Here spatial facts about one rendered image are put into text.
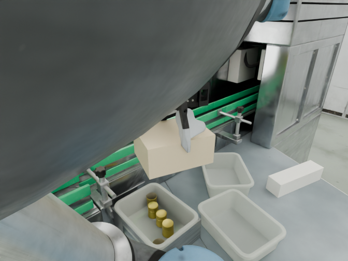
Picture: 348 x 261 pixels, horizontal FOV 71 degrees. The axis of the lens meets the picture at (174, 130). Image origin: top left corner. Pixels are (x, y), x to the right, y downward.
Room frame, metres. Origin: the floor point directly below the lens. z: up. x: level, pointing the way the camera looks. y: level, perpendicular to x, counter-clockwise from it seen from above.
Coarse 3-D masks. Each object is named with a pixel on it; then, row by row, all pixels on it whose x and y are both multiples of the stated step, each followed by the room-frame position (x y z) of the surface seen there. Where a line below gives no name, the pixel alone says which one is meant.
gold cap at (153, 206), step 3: (153, 201) 0.60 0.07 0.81; (150, 204) 0.59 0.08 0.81; (153, 204) 0.59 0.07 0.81; (156, 204) 0.59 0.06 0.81; (150, 207) 0.58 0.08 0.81; (153, 207) 0.58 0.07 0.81; (156, 207) 0.58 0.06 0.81; (150, 210) 0.57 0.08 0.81; (153, 210) 0.57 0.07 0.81; (156, 210) 0.58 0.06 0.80; (150, 213) 0.57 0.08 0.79; (153, 213) 0.57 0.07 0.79; (150, 216) 0.57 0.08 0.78; (153, 216) 0.57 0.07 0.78
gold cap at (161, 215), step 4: (156, 212) 0.56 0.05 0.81; (160, 212) 0.56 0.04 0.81; (164, 212) 0.56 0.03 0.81; (156, 216) 0.54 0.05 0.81; (160, 216) 0.54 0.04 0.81; (164, 216) 0.54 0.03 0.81; (156, 220) 0.54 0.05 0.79; (160, 220) 0.54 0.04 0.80; (156, 224) 0.54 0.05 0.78; (160, 224) 0.54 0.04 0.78
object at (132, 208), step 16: (144, 192) 0.63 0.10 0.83; (160, 192) 0.64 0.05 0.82; (128, 208) 0.59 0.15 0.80; (144, 208) 0.62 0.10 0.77; (160, 208) 0.62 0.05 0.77; (176, 208) 0.58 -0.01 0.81; (128, 224) 0.49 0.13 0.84; (144, 224) 0.55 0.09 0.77; (176, 224) 0.55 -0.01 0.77; (192, 224) 0.49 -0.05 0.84; (144, 240) 0.43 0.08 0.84
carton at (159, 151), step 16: (160, 128) 0.51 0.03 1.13; (176, 128) 0.51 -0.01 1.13; (144, 144) 0.44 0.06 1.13; (160, 144) 0.44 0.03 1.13; (176, 144) 0.44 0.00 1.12; (192, 144) 0.46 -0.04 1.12; (208, 144) 0.47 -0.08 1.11; (144, 160) 0.44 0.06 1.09; (160, 160) 0.43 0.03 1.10; (176, 160) 0.44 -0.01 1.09; (192, 160) 0.46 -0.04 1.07; (208, 160) 0.48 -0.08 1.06; (160, 176) 0.43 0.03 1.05
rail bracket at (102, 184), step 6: (90, 168) 0.60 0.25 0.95; (96, 168) 0.52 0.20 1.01; (102, 168) 0.52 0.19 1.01; (90, 174) 0.56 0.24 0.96; (96, 174) 0.50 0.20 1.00; (102, 174) 0.51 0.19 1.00; (96, 180) 0.53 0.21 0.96; (102, 180) 0.51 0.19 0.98; (102, 186) 0.50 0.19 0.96; (108, 186) 0.51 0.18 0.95; (102, 192) 0.50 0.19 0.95; (108, 192) 0.48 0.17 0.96; (102, 198) 0.51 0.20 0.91; (108, 198) 0.52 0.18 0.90; (102, 204) 0.50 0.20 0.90; (108, 204) 0.51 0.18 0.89
